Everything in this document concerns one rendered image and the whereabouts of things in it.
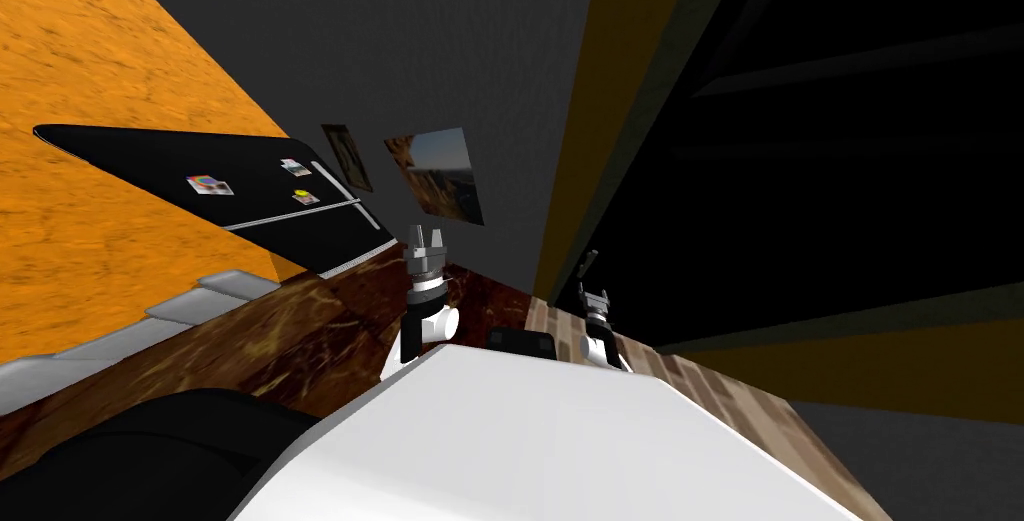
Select landscape wall picture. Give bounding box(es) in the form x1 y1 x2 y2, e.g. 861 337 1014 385
383 126 487 228

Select small dark wall picture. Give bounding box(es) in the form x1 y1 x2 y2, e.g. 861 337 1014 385
320 122 376 194

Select dark door leaf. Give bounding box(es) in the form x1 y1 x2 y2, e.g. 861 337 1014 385
555 0 1024 349

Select black fridge with magnets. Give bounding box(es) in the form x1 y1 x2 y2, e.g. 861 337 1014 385
31 122 400 281

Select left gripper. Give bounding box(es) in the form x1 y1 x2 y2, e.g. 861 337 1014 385
404 224 449 283

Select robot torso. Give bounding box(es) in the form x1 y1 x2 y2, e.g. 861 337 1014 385
227 327 867 521

